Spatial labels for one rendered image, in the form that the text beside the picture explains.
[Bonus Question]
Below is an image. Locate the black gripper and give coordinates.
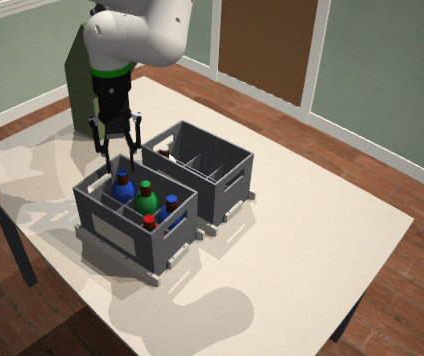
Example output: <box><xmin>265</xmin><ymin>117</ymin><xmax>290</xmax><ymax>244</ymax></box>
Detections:
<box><xmin>89</xmin><ymin>93</ymin><xmax>142</xmax><ymax>174</ymax></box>

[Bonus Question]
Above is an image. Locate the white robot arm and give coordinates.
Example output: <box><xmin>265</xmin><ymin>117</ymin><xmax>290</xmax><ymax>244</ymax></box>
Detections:
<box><xmin>83</xmin><ymin>0</ymin><xmax>194</xmax><ymax>139</ymax></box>

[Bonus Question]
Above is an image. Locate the red bottle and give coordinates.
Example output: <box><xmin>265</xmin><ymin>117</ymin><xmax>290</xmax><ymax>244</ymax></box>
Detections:
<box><xmin>141</xmin><ymin>215</ymin><xmax>158</xmax><ymax>232</ymax></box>

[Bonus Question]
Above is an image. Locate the grey divided crate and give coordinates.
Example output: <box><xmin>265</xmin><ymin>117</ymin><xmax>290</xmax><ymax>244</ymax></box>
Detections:
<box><xmin>144</xmin><ymin>123</ymin><xmax>254</xmax><ymax>227</ymax></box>
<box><xmin>77</xmin><ymin>158</ymin><xmax>198</xmax><ymax>277</ymax></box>

